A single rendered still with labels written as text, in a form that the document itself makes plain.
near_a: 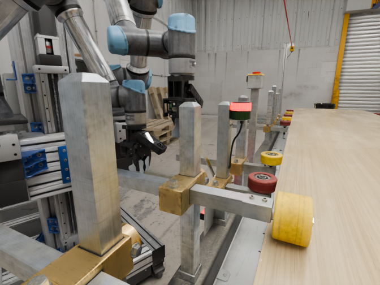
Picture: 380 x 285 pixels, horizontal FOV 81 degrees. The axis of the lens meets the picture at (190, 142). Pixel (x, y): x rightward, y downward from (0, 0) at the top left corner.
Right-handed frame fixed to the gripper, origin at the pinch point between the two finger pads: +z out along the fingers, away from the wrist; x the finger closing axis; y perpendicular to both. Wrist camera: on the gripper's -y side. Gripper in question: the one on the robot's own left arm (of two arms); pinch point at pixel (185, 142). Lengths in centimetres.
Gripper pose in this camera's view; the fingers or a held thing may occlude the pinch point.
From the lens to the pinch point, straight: 69.6
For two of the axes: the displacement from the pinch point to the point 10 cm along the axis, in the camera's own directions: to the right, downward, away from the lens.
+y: -4.3, 2.1, -8.8
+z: 0.0, 9.7, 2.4
